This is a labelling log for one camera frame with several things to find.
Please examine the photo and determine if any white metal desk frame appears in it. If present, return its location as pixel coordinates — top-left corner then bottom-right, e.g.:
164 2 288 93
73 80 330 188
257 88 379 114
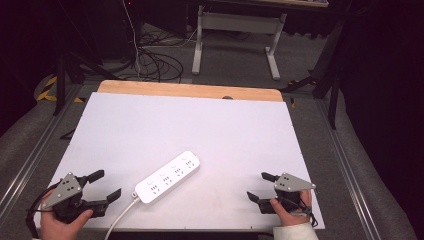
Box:
191 4 288 82

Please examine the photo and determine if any yellow black floor tape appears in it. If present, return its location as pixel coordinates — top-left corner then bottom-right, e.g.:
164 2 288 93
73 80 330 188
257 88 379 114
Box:
35 75 86 104

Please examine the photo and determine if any tangle of black floor cables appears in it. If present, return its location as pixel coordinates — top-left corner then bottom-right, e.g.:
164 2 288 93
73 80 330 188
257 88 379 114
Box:
132 31 185 83

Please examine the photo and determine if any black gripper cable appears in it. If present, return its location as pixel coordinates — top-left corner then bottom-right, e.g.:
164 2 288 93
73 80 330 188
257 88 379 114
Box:
25 182 61 240
298 196 320 229

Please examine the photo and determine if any person's left hand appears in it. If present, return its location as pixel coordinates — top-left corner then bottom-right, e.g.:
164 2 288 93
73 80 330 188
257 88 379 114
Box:
39 189 94 240

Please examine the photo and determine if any light wooden desk top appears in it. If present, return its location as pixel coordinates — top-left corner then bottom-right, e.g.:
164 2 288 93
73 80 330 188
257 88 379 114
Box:
199 0 330 9

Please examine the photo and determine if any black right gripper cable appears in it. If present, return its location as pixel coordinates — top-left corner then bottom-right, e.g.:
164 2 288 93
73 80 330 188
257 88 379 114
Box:
298 196 320 229

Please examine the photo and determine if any aluminium floor rail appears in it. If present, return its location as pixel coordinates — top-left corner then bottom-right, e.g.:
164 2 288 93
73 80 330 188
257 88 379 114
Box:
314 99 384 240
0 83 83 218

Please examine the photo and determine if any white power strip cable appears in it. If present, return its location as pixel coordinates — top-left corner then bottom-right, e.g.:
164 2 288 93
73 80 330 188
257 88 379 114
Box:
103 191 142 240

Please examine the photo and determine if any person's right hand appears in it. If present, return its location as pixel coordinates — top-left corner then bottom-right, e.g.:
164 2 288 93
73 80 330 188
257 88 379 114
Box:
269 189 313 228

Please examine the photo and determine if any black computer case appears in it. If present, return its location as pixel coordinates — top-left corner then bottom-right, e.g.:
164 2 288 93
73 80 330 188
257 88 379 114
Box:
84 0 145 63

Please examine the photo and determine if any thin white hanging cable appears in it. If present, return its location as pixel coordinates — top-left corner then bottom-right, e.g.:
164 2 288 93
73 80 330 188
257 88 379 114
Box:
121 0 142 81

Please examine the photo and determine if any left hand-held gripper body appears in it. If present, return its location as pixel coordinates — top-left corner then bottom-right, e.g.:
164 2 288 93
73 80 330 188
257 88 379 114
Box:
40 172 110 224

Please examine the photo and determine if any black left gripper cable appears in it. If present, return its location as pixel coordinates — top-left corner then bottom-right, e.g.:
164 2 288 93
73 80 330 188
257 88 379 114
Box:
25 182 61 240

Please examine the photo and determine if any white table mat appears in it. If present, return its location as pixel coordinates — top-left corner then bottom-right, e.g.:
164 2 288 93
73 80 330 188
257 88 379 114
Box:
34 92 326 232

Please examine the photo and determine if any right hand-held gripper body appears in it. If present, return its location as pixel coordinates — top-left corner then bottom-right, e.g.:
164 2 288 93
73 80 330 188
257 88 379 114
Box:
258 172 317 215

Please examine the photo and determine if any wooden table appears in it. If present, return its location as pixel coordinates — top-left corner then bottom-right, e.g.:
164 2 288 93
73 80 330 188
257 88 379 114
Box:
96 79 284 103

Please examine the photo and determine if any white power strip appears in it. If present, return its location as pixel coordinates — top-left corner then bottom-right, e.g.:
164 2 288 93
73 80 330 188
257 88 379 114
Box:
134 150 201 205

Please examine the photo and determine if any black metal stand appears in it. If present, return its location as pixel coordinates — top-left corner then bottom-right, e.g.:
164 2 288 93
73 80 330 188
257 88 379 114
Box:
52 0 119 117
279 18 346 131

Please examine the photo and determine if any dark curtain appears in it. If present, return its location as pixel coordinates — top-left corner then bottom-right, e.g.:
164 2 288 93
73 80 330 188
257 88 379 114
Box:
339 0 424 234

